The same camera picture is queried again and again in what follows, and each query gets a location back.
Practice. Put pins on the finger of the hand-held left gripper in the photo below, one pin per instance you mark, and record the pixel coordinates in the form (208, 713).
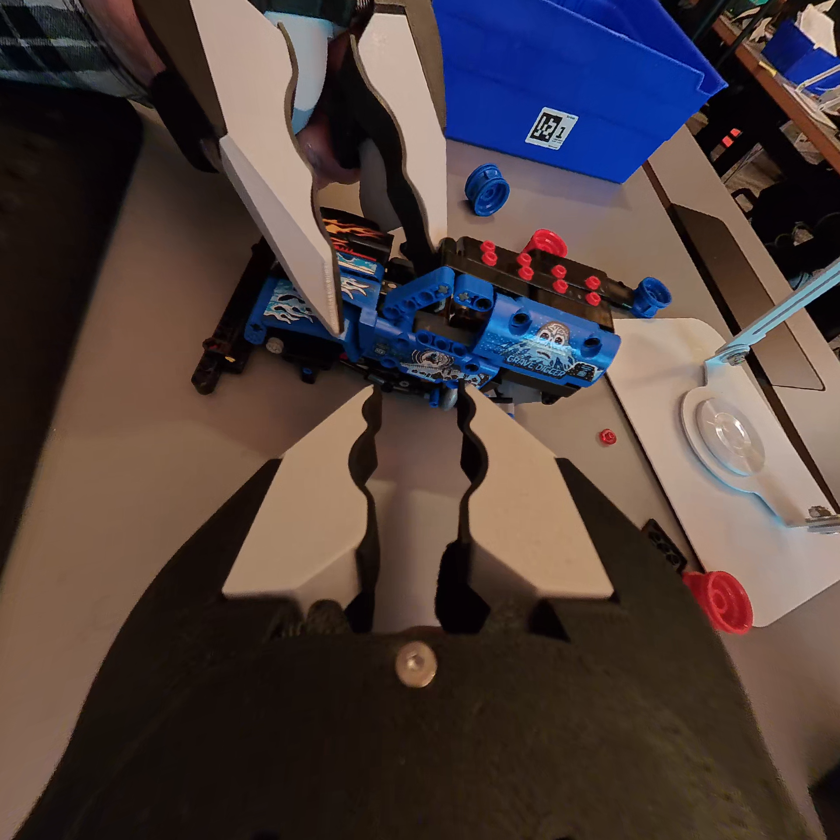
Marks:
(417, 164)
(262, 164)

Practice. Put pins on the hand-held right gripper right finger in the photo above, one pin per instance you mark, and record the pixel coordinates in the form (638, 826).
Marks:
(538, 525)

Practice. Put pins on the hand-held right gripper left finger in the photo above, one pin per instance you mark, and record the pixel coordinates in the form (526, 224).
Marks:
(295, 525)

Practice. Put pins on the blue black brick toy truck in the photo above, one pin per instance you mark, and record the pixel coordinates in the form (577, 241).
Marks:
(525, 328)

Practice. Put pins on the person's left forearm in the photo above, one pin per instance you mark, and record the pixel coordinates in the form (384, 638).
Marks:
(52, 46)

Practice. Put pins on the person's left hand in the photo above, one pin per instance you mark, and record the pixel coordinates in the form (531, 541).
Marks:
(328, 164)

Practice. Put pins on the black studded square plate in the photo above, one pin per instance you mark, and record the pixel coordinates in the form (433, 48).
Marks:
(664, 544)

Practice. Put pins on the white base board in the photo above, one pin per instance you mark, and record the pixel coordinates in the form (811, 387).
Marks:
(656, 394)

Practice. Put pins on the blue plastic bin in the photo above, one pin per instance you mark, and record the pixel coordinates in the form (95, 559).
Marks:
(590, 65)

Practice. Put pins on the clear acrylic stand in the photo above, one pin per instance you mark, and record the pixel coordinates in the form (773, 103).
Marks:
(728, 433)

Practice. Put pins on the wooden table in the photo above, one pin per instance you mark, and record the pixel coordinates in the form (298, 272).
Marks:
(787, 111)

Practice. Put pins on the small blue box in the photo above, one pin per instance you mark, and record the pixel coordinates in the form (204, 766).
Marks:
(794, 52)

